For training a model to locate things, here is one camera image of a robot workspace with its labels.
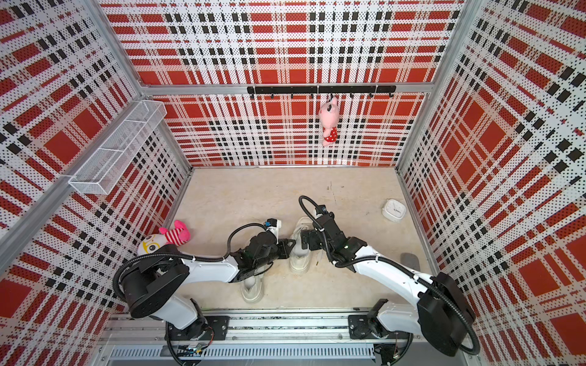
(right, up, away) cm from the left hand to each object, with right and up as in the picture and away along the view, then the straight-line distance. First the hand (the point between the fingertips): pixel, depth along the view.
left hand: (299, 242), depth 86 cm
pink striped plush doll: (-55, 0, -2) cm, 56 cm away
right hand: (+6, +4, -3) cm, 8 cm away
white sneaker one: (0, -4, -6) cm, 8 cm away
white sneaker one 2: (-15, -13, -11) cm, 23 cm away
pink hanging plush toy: (+12, +51, +4) cm, 52 cm away
